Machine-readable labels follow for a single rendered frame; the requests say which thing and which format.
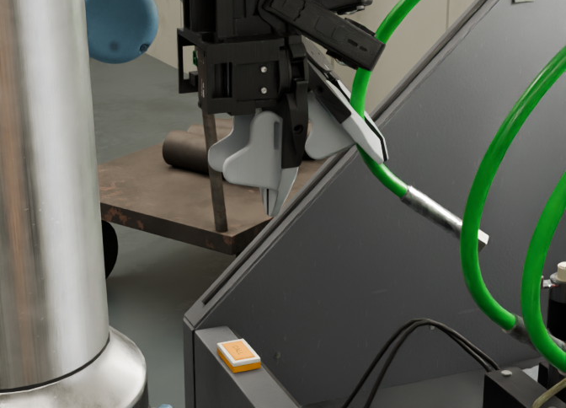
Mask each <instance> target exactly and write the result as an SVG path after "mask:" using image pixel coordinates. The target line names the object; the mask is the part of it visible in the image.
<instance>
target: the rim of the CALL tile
mask: <svg viewBox="0 0 566 408"><path fill-rule="evenodd" d="M235 341H242V342H243V343H244V345H245V346H246V347H247V348H248V349H249V350H250V351H251V352H252V353H253V354H254V355H255V357H252V358H248V359H243V360H238V361H235V360H234V359H233V358H232V356H231V355H230V354H229V352H228V351H227V350H226V349H225V347H224V346H223V345H222V344H224V343H228V342H234V341H226V342H221V343H217V348H218V349H219V350H220V351H221V352H222V354H223V355H224V356H225V358H226V359H227V360H228V361H229V362H230V363H231V364H232V366H233V367H236V366H242V365H246V364H251V363H256V362H260V357H259V356H258V355H257V354H256V352H255V351H254V350H253V349H252V348H251V347H250V345H249V344H248V343H247V342H246V341H245V340H244V339H240V340H235Z"/></svg>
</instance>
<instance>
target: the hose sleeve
mask: <svg viewBox="0 0 566 408"><path fill-rule="evenodd" d="M399 200H400V201H401V202H403V203H404V204H406V205H407V206H408V207H410V208H412V209H414V210H415V211H416V212H418V213H419V214H421V215H422V216H424V217H426V218H427V219H428V220H430V221H431V222H432V223H434V224H435V225H437V226H438V227H440V228H442V229H443V230H445V231H446V232H447V233H448V234H450V235H451V236H452V237H453V238H456V239H458V240H459V241H460V233H461V227H462V220H461V219H460V218H459V217H458V216H455V215H454V214H452V213H451V212H449V211H447V210H446V209H445V208H444V207H442V206H441V205H439V204H438V203H436V202H435V201H433V200H431V199H430V198H429V197H428V196H427V195H425V194H423V193H422V192H421V191H419V190H417V189H415V188H414V187H412V186H411V185H408V189H407V191H406V192H405V194H404V195H403V196H402V197H401V198H399Z"/></svg>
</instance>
